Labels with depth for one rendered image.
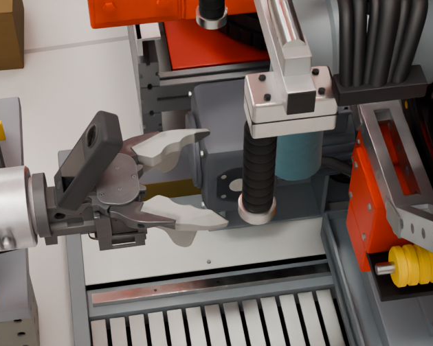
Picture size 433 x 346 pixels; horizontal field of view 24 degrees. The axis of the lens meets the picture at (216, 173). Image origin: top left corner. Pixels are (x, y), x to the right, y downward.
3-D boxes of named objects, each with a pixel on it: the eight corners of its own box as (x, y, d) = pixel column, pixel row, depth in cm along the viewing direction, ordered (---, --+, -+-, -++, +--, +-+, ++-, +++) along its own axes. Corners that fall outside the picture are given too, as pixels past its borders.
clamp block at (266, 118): (336, 130, 105) (341, 95, 101) (251, 141, 104) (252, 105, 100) (325, 96, 108) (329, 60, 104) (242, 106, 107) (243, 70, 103)
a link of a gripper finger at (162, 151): (193, 144, 120) (132, 182, 116) (192, 110, 115) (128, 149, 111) (210, 159, 118) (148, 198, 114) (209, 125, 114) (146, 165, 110)
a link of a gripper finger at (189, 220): (228, 246, 110) (152, 222, 112) (228, 213, 106) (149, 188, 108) (217, 268, 108) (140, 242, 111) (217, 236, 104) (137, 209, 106)
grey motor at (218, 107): (410, 239, 197) (440, 117, 170) (199, 267, 193) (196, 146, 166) (385, 169, 209) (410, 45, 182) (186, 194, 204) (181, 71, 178)
